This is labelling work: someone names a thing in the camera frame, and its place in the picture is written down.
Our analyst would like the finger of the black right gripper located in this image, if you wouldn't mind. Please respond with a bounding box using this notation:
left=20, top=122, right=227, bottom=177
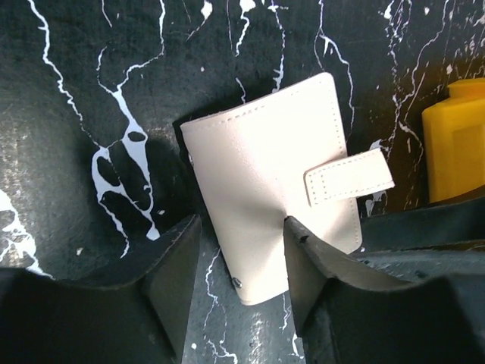
left=352, top=196, right=484, bottom=282

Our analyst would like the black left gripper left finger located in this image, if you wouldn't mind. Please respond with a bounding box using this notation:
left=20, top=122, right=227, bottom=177
left=1, top=215, right=202, bottom=363

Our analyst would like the beige leather card holder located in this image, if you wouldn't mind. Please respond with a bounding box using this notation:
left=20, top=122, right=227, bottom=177
left=181, top=73, right=395, bottom=306

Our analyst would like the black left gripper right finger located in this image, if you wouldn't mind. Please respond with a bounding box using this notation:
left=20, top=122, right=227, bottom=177
left=283, top=217, right=484, bottom=363

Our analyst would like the small yellow card bin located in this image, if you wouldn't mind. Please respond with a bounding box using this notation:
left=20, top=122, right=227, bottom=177
left=422, top=78, right=484, bottom=202

